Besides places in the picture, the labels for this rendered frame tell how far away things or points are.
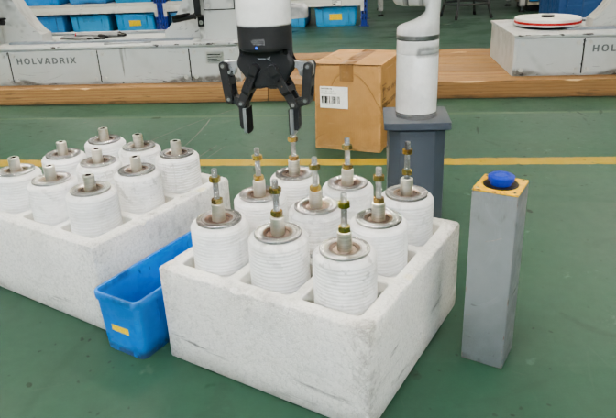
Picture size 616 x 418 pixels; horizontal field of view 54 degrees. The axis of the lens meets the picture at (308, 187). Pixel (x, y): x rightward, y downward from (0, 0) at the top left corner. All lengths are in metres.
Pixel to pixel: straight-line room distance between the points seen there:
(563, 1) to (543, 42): 2.42
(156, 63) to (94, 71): 0.31
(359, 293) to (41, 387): 0.57
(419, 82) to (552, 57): 1.67
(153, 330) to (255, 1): 0.61
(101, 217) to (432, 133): 0.71
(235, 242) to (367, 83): 1.14
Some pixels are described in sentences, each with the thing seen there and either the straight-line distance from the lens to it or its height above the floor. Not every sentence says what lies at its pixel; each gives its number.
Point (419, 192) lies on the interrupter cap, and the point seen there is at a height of 0.25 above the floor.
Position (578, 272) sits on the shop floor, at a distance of 1.42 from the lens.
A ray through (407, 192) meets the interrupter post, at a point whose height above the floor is 0.26.
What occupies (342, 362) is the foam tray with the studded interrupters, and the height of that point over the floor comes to 0.11.
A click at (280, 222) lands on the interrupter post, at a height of 0.27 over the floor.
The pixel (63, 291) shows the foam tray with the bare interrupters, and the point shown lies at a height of 0.06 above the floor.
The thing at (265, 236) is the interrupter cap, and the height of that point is 0.25.
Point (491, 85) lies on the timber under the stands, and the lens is 2.86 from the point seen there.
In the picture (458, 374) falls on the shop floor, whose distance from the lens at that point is 1.08.
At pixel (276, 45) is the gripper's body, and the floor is 0.55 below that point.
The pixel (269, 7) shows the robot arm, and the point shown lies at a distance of 0.82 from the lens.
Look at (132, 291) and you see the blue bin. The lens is 1.21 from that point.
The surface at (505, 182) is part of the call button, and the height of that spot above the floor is 0.32.
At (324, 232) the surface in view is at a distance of 1.01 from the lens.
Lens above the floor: 0.67
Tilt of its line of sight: 22 degrees down
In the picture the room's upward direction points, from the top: 2 degrees counter-clockwise
